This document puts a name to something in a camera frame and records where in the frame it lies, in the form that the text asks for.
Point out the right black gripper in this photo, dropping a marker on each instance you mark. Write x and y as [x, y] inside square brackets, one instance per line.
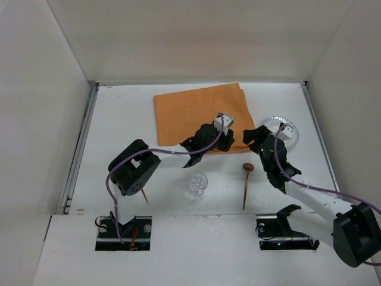
[259, 138]

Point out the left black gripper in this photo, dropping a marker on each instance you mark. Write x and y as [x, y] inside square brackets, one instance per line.
[223, 139]

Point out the white plate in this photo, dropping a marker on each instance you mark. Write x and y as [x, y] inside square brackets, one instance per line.
[273, 123]

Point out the orange cloth placemat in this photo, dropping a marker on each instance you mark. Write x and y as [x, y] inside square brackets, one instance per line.
[180, 114]

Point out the copper spoon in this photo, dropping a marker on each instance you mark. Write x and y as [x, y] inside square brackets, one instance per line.
[248, 168]

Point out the clear drinking glass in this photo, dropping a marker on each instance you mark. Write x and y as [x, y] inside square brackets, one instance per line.
[196, 184]

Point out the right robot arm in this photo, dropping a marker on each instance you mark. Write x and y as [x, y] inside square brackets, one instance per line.
[350, 227]

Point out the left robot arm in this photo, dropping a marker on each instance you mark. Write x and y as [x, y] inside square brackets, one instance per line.
[134, 166]

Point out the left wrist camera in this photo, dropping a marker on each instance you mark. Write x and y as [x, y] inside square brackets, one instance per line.
[223, 122]

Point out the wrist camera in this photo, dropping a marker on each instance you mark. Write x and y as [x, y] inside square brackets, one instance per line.
[223, 122]
[286, 133]

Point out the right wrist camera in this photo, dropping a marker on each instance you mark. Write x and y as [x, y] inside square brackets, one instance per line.
[286, 133]

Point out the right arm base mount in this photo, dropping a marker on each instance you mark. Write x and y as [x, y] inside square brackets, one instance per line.
[275, 234]

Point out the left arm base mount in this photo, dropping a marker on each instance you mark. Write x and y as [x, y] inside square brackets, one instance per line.
[135, 234]

